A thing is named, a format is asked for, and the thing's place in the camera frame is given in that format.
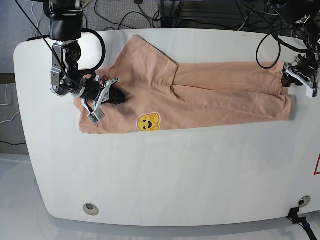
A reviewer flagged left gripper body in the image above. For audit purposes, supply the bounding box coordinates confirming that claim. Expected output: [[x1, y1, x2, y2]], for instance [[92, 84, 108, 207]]
[[281, 56, 320, 89]]

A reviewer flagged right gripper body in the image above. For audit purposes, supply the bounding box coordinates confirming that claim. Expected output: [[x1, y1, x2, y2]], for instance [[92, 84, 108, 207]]
[[81, 76, 120, 113]]

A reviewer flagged peach T-shirt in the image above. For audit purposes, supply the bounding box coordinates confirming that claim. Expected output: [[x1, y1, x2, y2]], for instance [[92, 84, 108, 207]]
[[73, 35, 292, 134]]

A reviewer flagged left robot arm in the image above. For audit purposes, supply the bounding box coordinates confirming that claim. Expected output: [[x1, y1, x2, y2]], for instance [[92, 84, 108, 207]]
[[269, 0, 320, 98]]

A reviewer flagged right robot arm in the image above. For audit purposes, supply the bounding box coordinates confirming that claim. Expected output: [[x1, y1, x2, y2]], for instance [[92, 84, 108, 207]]
[[47, 0, 125, 115]]

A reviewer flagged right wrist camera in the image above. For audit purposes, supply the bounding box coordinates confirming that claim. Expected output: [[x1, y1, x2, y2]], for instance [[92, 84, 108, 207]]
[[87, 108, 105, 124]]

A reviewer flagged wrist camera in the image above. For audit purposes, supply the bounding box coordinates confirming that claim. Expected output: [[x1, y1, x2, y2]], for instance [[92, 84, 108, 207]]
[[306, 87, 318, 99], [87, 108, 105, 124]]

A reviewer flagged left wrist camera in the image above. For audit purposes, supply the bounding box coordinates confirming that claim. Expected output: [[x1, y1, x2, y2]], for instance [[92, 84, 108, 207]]
[[306, 87, 318, 99]]

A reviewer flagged left table cable grommet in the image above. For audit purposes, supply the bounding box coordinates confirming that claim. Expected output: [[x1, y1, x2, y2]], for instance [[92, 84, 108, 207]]
[[83, 203, 99, 216]]

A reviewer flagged table cable grommet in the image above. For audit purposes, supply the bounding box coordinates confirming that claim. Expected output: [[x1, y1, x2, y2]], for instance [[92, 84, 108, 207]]
[[298, 195, 311, 208], [83, 203, 99, 216]]

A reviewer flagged right table cable grommet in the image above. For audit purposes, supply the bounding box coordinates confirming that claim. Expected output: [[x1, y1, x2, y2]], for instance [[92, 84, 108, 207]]
[[298, 195, 311, 208]]

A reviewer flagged black clamp mount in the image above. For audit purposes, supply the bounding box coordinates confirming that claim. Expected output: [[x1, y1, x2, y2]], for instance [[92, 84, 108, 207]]
[[286, 207, 317, 240]]

